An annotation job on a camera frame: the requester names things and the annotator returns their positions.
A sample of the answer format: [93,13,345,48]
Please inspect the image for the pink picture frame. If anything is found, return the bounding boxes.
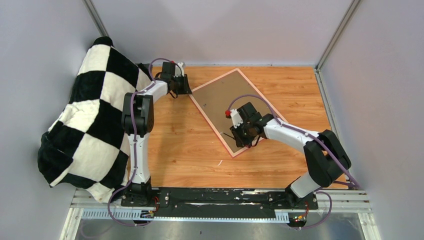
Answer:
[188,68,288,159]

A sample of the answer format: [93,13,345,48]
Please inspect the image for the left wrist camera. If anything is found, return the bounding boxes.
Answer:
[171,61,186,77]

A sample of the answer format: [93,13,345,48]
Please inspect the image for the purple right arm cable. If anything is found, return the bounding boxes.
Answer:
[226,94,362,231]

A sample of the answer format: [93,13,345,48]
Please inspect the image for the white slotted cable duct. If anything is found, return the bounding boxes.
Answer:
[79,207,291,223]

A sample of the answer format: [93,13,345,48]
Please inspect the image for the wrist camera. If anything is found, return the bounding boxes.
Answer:
[171,61,186,77]
[225,109,244,129]

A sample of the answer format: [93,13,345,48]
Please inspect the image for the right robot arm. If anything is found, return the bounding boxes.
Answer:
[225,102,352,209]

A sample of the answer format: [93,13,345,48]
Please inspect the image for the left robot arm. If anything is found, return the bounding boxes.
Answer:
[121,59,192,207]

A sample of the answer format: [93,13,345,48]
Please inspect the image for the black white checkered pillow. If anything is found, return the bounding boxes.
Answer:
[37,36,151,203]

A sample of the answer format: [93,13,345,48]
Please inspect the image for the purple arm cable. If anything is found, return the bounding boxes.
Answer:
[107,58,175,228]
[226,94,362,231]

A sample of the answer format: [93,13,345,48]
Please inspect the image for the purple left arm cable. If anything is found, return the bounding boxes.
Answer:
[107,58,175,228]

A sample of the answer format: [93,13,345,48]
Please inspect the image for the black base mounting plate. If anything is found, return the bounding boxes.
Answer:
[121,187,318,219]

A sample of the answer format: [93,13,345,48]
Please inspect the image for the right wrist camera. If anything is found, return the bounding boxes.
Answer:
[225,109,244,129]

